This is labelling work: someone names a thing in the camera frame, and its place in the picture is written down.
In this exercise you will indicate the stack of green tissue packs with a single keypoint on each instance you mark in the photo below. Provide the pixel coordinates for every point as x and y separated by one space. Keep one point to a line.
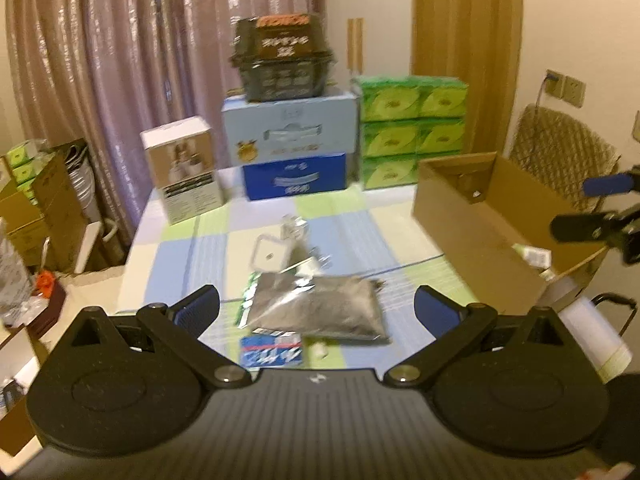
412 130

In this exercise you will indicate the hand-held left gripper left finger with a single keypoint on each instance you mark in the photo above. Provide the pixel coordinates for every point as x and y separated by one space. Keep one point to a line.
197 310

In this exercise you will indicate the wicker chair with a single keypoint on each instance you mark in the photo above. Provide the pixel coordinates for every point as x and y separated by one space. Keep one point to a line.
560 145

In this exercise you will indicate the blue and white packet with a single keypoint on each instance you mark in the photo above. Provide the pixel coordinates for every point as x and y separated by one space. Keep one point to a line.
272 351

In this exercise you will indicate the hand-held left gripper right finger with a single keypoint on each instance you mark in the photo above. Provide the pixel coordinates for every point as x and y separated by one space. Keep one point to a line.
435 312

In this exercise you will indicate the silver foil bag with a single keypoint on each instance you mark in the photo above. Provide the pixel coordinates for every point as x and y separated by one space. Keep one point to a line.
320 307

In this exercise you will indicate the orange small item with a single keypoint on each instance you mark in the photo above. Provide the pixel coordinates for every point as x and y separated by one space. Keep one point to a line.
45 282

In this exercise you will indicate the clear plastic wrapped item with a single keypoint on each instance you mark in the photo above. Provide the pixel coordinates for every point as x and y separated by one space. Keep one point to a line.
307 255

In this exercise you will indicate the dark blue milk carton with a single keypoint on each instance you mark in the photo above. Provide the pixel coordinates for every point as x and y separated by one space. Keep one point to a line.
295 177

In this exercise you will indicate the brown wooden door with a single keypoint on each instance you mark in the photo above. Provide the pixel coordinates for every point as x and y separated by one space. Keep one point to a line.
465 20

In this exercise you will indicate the black metal chair frame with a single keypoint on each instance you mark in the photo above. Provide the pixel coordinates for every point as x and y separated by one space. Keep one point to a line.
615 300

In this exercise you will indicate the light blue milk carton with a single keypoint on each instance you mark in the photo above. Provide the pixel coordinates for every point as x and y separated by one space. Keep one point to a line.
290 130

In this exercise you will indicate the wall socket plate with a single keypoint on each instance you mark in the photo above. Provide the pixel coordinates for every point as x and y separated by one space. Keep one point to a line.
570 89

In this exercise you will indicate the white cylindrical roll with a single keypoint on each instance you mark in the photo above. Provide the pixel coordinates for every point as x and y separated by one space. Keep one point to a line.
592 332

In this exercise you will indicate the white and brown product box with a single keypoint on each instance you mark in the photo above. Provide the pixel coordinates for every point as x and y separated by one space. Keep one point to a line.
185 175

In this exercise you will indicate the shiny pink curtain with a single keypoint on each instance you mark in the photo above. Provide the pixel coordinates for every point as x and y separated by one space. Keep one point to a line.
125 60

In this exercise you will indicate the small green tissue packs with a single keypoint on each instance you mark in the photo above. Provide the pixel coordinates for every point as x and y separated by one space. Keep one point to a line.
25 162

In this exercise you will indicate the stacked metal buckets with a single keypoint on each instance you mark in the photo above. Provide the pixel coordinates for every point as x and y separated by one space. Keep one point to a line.
82 185

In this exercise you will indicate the low brown cardboard box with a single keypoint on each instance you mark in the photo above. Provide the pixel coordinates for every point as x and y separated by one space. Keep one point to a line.
17 360

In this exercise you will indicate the white square night light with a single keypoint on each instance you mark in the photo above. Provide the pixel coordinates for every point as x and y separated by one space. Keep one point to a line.
270 254

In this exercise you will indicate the brown vertical wall strip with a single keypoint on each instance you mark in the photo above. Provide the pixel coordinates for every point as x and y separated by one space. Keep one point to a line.
355 42

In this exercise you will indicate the white board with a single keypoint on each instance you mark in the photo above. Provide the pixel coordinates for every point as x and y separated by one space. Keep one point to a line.
90 247

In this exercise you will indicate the dark red box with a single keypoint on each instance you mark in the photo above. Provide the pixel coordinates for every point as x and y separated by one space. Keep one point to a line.
50 307

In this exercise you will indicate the green snack packet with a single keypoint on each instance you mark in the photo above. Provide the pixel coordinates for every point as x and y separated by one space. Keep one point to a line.
247 300

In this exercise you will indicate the stacked brown cardboard boxes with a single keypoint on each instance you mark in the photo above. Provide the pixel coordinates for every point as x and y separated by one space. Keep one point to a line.
45 210

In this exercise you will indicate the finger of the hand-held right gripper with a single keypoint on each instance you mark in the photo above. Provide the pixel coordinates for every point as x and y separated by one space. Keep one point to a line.
607 184
580 227

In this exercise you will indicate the checked tablecloth desktop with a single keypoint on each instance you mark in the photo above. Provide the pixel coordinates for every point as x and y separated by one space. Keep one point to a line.
360 240

